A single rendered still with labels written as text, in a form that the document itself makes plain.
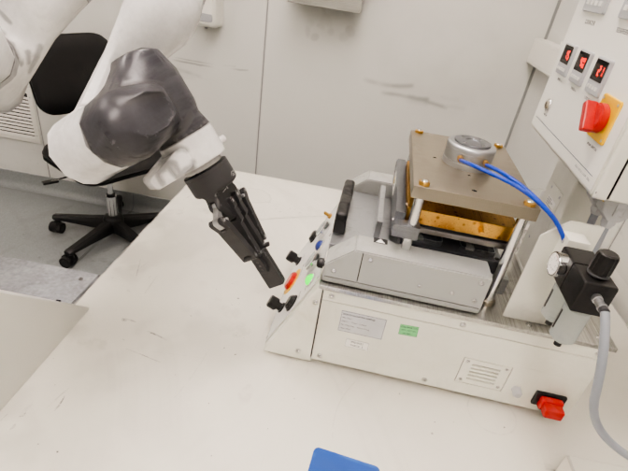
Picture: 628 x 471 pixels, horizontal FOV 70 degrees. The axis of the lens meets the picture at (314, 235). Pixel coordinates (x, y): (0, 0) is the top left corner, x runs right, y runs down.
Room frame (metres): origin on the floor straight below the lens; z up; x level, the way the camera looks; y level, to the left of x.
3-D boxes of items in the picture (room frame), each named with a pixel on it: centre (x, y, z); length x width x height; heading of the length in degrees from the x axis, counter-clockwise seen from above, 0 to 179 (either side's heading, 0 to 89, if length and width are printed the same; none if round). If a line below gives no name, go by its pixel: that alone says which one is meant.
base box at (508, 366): (0.70, -0.22, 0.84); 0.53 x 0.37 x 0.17; 85
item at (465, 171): (0.70, -0.26, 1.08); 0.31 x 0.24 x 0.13; 175
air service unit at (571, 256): (0.49, -0.34, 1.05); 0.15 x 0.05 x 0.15; 175
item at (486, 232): (0.71, -0.23, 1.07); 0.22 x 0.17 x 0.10; 175
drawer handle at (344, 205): (0.74, -0.05, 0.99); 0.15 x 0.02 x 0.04; 175
